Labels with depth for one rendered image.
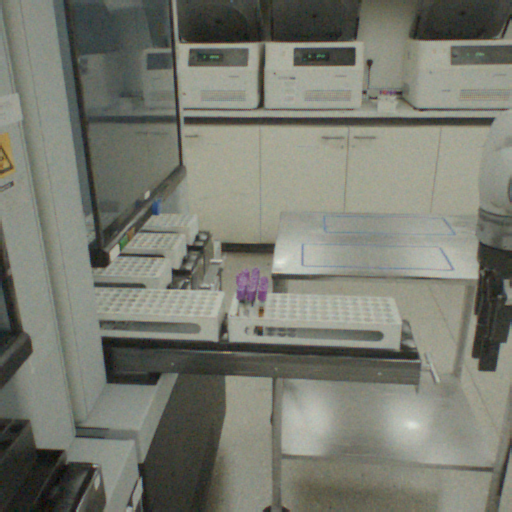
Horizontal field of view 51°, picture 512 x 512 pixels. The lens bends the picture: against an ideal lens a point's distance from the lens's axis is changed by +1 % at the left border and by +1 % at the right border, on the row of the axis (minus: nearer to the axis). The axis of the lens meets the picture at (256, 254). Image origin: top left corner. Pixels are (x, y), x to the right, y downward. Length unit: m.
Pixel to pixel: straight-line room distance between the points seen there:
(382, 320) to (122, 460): 0.47
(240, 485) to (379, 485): 0.44
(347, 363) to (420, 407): 0.81
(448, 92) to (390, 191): 0.62
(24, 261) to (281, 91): 2.58
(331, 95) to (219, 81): 0.64
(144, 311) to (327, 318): 0.33
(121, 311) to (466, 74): 2.62
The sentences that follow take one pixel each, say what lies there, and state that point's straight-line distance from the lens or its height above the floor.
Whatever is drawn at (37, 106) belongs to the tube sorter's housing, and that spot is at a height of 1.23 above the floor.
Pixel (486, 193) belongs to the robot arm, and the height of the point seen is 1.09.
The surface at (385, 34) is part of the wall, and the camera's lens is 3.80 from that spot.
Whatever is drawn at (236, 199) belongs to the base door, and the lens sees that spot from 3.31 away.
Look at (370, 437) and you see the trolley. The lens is 1.60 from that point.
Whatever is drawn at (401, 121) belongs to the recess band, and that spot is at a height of 0.84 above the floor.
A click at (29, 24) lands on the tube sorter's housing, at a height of 1.33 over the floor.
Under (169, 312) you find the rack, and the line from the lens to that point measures 0.97.
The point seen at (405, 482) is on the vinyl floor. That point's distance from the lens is 1.90.
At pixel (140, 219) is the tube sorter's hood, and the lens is 1.07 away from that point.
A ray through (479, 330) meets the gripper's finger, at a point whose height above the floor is 0.82.
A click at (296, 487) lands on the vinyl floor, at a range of 1.84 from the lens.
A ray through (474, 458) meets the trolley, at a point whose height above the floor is 0.28.
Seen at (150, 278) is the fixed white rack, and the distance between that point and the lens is 1.10.
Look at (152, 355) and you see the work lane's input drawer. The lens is 0.98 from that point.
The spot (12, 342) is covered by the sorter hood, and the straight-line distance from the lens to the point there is 0.68.
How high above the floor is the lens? 1.32
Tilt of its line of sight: 23 degrees down
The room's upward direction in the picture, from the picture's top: 1 degrees counter-clockwise
